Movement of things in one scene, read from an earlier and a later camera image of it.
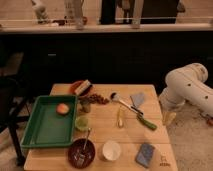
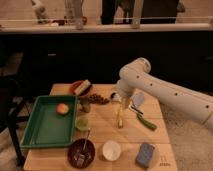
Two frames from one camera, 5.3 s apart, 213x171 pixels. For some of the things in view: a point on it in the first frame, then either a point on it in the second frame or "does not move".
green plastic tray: (48, 128) does not move
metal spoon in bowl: (83, 158) does not move
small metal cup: (86, 107) does not move
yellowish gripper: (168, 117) to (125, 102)
